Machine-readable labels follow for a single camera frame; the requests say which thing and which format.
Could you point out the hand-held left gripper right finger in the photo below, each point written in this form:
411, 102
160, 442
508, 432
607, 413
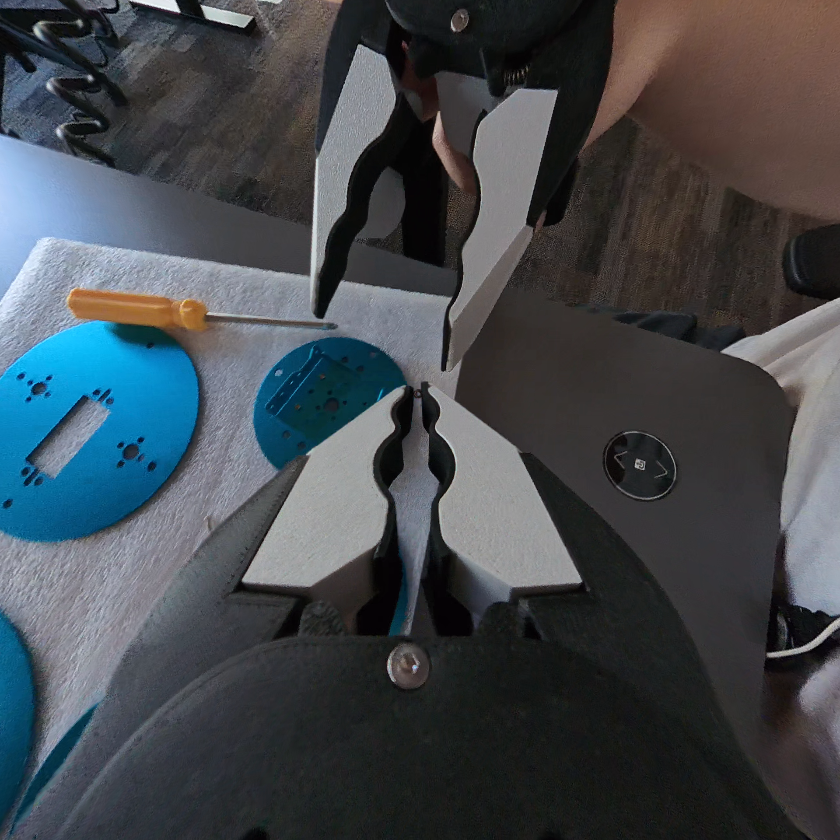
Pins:
505, 525

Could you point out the person's right forearm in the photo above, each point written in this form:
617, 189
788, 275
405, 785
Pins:
722, 98

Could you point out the round black desk control panel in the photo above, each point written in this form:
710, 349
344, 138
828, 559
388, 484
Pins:
640, 466

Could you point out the wooden table with black legs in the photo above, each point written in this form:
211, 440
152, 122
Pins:
216, 16

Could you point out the blue oval plate with slot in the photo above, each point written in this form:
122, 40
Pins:
151, 394

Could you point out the person's right hand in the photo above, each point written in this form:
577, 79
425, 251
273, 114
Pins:
451, 154

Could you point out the blue round plate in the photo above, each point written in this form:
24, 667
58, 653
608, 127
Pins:
397, 590

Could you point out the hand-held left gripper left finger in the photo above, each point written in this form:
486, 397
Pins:
315, 525

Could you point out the small blue plate with bracket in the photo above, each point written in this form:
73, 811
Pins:
295, 426

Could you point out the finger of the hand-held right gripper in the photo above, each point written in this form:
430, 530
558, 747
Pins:
512, 170
341, 131

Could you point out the person's dark trousers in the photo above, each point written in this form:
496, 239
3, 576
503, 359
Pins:
656, 325

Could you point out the white foam sheet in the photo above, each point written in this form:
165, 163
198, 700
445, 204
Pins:
164, 590

